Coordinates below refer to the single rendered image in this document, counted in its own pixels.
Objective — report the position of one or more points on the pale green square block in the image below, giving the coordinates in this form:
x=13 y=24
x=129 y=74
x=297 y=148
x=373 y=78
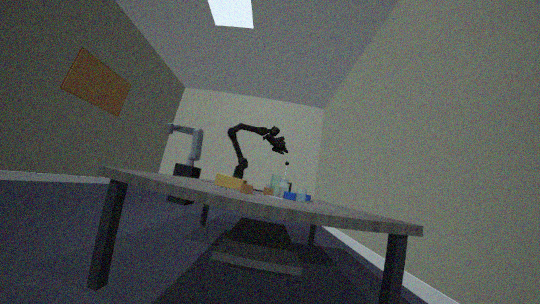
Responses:
x=275 y=183

